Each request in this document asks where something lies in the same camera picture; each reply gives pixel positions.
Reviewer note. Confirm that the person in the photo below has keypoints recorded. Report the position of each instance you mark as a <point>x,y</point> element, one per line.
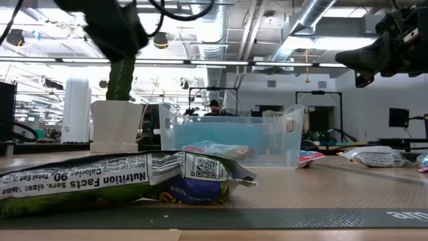
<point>214,108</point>

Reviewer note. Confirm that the black monitor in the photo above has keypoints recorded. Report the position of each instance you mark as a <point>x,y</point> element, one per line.
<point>398,118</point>

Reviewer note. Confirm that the black-edged textured table mat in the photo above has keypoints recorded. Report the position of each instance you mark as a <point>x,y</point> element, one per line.
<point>317,190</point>

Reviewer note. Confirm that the green cactus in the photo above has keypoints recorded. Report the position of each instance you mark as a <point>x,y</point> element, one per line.
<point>120,80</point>

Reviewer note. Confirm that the white plant pot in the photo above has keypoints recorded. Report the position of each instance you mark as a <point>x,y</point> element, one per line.
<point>115,122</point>

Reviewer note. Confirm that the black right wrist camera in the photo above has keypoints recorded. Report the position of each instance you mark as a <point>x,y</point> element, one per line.
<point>396,21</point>

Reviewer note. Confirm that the yellow hanging pendant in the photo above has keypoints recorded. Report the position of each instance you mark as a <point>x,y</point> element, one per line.
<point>307,79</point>

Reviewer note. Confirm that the grey metal post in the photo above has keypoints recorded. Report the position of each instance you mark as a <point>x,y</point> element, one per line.
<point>10,149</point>

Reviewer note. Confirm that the black frame stand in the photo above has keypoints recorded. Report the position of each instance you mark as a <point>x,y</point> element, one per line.
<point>214,88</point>
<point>317,92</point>

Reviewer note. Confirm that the silver-backed granola bar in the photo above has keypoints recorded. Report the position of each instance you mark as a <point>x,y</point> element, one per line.
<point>376,157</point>

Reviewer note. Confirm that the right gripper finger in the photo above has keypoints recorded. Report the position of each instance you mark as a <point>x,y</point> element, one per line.
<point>366,58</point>
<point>364,79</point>

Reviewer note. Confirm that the white pillar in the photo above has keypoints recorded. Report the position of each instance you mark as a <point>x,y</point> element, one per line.
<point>76,110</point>

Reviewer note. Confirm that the black ceiling camera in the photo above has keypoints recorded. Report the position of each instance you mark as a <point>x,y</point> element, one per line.
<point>160,40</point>

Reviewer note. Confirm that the green purple granola bar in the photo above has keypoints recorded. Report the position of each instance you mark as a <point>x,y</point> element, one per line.
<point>100,180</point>

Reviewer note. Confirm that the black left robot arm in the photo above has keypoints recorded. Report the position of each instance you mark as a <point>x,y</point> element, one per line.
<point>6,110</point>

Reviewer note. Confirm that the blue red granola bar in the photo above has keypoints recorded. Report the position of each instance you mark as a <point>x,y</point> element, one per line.
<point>310,157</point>
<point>423,163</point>
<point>217,150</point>

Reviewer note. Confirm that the silver ribbed air duct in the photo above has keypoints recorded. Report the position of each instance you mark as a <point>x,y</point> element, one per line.
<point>210,33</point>
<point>311,15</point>

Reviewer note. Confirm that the dark desk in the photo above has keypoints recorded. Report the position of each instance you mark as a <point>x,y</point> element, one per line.
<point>401,141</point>

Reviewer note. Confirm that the clear plastic bin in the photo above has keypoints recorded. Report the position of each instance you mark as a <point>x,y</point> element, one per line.
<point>284,147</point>

